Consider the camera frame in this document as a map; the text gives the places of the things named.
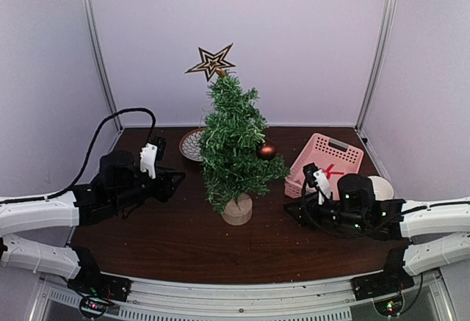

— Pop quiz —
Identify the red ribbon ornament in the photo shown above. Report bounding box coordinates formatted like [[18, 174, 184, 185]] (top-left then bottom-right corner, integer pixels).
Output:
[[322, 164, 344, 179]]

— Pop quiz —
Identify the red christmas ball ornament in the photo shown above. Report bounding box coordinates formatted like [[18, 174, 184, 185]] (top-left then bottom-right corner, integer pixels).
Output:
[[256, 139, 277, 161]]

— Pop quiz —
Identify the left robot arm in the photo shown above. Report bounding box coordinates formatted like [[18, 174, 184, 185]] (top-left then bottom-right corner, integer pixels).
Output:
[[1, 147, 185, 295]]

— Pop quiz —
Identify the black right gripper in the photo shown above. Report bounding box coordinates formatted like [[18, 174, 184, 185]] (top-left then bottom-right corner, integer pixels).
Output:
[[283, 192, 366, 232]]

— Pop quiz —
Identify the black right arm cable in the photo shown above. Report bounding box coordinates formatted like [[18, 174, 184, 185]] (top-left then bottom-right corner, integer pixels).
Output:
[[300, 184, 405, 237]]

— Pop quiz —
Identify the floral patterned ceramic plate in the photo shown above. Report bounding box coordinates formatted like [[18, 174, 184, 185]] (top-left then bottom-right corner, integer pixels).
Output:
[[179, 128, 204, 162]]

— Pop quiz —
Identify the white ceramic bowl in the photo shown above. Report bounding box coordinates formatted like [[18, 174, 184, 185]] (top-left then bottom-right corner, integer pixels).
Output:
[[368, 176, 394, 201]]

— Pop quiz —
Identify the small green christmas tree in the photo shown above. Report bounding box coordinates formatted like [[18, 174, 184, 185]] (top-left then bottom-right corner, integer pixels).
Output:
[[200, 68, 290, 226]]

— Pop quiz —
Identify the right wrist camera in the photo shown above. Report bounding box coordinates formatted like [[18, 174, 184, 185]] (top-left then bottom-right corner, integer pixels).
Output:
[[303, 163, 333, 205]]

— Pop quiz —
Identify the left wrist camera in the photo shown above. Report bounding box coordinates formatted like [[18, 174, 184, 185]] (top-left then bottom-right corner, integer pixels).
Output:
[[140, 137, 167, 179]]

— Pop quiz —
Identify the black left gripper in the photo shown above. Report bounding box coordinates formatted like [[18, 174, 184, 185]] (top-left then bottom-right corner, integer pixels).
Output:
[[111, 165, 185, 211]]

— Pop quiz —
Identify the pink perforated plastic basket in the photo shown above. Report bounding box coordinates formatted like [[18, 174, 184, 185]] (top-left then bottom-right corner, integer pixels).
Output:
[[284, 133, 364, 200]]

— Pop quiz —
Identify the aluminium front rail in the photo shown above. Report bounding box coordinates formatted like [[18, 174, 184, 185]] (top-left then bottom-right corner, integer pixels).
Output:
[[26, 270, 457, 320]]

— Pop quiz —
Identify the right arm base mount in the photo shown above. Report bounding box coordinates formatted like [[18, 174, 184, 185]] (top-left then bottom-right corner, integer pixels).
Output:
[[351, 248, 415, 318]]

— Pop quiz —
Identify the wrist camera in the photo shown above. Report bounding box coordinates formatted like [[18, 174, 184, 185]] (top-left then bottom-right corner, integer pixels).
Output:
[[140, 137, 167, 179], [303, 163, 333, 205]]

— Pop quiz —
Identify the gold star ornament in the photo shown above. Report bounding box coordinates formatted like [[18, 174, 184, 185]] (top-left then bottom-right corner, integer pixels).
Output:
[[185, 43, 236, 82]]

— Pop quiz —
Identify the black braided left cable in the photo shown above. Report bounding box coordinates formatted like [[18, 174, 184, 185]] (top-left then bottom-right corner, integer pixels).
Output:
[[0, 107, 157, 204]]

